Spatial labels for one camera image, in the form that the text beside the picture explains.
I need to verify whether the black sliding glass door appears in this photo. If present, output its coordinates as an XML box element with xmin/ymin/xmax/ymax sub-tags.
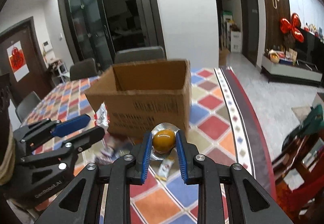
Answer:
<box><xmin>58</xmin><ymin>0</ymin><xmax>165</xmax><ymax>72</ymax></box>

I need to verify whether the green bag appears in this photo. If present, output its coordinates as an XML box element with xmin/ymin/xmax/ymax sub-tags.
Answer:
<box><xmin>282</xmin><ymin>104</ymin><xmax>324</xmax><ymax>153</ymax></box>

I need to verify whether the yellow egg snack packet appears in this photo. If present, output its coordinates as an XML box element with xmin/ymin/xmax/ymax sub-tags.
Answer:
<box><xmin>150</xmin><ymin>123</ymin><xmax>180</xmax><ymax>161</ymax></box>

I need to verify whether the white storage cart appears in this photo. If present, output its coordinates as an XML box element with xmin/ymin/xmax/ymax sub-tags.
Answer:
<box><xmin>48</xmin><ymin>58</ymin><xmax>70</xmax><ymax>85</ymax></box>

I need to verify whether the brown cardboard box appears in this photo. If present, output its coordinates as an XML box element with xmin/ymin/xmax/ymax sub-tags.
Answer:
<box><xmin>84</xmin><ymin>59</ymin><xmax>192</xmax><ymax>139</ymax></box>

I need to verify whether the white red snack packet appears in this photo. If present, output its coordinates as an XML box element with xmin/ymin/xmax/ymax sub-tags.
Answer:
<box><xmin>95</xmin><ymin>102</ymin><xmax>110</xmax><ymax>129</ymax></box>

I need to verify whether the wooden chair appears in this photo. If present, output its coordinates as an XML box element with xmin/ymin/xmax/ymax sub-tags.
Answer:
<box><xmin>272</xmin><ymin>128</ymin><xmax>324</xmax><ymax>224</ymax></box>

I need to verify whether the white television cabinet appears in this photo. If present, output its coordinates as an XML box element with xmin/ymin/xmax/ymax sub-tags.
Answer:
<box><xmin>261</xmin><ymin>55</ymin><xmax>322</xmax><ymax>88</ymax></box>

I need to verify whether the wood slat wall panel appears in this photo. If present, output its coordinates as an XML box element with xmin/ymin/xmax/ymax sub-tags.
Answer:
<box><xmin>256</xmin><ymin>0</ymin><xmax>291</xmax><ymax>47</ymax></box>

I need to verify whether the white orange snack stick packet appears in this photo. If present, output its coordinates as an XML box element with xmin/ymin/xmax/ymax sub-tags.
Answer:
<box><xmin>154</xmin><ymin>159</ymin><xmax>175</xmax><ymax>181</ymax></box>

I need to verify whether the white corridor shelf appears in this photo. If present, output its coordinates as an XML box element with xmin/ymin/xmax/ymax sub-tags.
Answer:
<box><xmin>221</xmin><ymin>11</ymin><xmax>242</xmax><ymax>53</ymax></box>

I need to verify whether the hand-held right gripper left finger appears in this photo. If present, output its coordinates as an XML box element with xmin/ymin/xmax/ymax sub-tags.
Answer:
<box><xmin>33</xmin><ymin>131</ymin><xmax>153</xmax><ymax>224</ymax></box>

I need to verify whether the brown door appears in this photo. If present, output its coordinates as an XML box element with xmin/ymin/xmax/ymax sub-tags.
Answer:
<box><xmin>0</xmin><ymin>17</ymin><xmax>51</xmax><ymax>105</ymax></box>

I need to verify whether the checkered tablecloth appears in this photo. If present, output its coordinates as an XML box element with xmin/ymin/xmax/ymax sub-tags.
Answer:
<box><xmin>18</xmin><ymin>67</ymin><xmax>279</xmax><ymax>224</ymax></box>

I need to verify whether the red white door poster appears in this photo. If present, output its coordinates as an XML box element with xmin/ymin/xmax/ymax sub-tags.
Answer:
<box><xmin>7</xmin><ymin>41</ymin><xmax>28</xmax><ymax>81</ymax></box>

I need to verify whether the dark room door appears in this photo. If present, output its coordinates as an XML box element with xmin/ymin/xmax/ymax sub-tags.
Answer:
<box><xmin>238</xmin><ymin>0</ymin><xmax>260</xmax><ymax>66</ymax></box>

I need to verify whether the red garment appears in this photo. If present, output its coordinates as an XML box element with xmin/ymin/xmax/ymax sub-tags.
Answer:
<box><xmin>275</xmin><ymin>181</ymin><xmax>324</xmax><ymax>224</ymax></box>

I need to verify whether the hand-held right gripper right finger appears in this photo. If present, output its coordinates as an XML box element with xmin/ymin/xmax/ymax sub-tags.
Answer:
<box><xmin>175</xmin><ymin>131</ymin><xmax>291</xmax><ymax>224</ymax></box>

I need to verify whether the red bow balloon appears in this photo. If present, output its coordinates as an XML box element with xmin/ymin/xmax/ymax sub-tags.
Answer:
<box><xmin>280</xmin><ymin>13</ymin><xmax>304</xmax><ymax>42</ymax></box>

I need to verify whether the purple white snack packet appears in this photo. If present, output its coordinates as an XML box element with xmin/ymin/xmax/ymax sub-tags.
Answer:
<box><xmin>95</xmin><ymin>138</ymin><xmax>132</xmax><ymax>165</ymax></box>

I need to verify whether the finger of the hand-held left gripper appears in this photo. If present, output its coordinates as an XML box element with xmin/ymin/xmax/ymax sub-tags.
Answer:
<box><xmin>20</xmin><ymin>126</ymin><xmax>105</xmax><ymax>164</ymax></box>
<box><xmin>13</xmin><ymin>114</ymin><xmax>91</xmax><ymax>143</ymax></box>

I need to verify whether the black television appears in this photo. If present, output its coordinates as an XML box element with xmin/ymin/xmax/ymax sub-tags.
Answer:
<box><xmin>296</xmin><ymin>29</ymin><xmax>324</xmax><ymax>72</ymax></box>

